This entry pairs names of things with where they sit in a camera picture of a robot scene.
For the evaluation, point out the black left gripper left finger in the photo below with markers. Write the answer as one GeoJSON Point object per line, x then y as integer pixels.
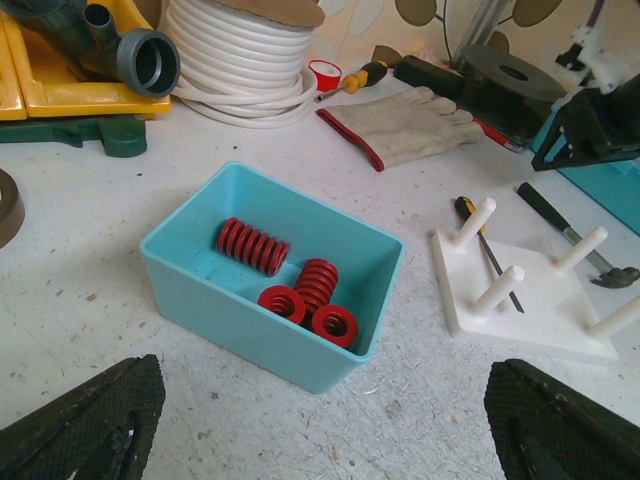
{"type": "Point", "coordinates": [102, 429]}

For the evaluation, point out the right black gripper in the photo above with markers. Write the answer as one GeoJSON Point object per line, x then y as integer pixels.
{"type": "Point", "coordinates": [592, 128]}

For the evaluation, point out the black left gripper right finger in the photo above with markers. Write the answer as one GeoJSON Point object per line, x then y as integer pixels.
{"type": "Point", "coordinates": [543, 429]}

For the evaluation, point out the small file yellow handle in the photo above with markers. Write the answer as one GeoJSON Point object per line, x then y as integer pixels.
{"type": "Point", "coordinates": [464, 208]}

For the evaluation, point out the small hammer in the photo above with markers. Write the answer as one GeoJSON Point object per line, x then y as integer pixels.
{"type": "Point", "coordinates": [610, 277]}

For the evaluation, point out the small red spring front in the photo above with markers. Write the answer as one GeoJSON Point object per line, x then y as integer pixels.
{"type": "Point", "coordinates": [285, 302]}

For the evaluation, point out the long red spring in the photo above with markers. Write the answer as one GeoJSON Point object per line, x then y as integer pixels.
{"type": "Point", "coordinates": [251, 246]}

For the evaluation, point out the red spring middle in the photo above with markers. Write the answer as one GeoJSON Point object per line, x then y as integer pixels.
{"type": "Point", "coordinates": [316, 283]}

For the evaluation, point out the black disc spool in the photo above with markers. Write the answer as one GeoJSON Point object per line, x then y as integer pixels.
{"type": "Point", "coordinates": [500, 80]}

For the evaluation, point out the white peg board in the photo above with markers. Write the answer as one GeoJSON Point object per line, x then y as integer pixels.
{"type": "Point", "coordinates": [559, 319]}

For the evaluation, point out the black sanding block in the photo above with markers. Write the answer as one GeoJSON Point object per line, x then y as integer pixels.
{"type": "Point", "coordinates": [417, 73]}

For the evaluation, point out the beige work glove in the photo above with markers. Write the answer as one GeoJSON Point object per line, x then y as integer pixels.
{"type": "Point", "coordinates": [404, 127]}

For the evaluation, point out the light blue plastic box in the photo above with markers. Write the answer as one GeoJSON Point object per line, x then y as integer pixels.
{"type": "Point", "coordinates": [215, 296]}

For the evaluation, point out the yellow black screwdriver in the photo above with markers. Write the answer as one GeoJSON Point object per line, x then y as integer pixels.
{"type": "Point", "coordinates": [368, 75]}

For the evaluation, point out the brown tape roll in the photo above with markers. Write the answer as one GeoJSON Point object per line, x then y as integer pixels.
{"type": "Point", "coordinates": [12, 209]}

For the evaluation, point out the red white tape roll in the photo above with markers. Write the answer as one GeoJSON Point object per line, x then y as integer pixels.
{"type": "Point", "coordinates": [327, 74]}

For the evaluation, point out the yellow storage bin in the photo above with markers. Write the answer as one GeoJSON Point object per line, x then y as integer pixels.
{"type": "Point", "coordinates": [36, 82]}

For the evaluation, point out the grey pipe fitting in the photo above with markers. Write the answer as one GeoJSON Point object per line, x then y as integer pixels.
{"type": "Point", "coordinates": [145, 60]}

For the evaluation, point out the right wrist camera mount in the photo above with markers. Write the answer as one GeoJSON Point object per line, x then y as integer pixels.
{"type": "Point", "coordinates": [595, 67]}

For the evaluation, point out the green bin rail base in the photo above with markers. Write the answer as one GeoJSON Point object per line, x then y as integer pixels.
{"type": "Point", "coordinates": [122, 136]}

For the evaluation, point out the white cable spool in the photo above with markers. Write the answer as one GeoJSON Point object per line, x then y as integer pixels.
{"type": "Point", "coordinates": [243, 63]}

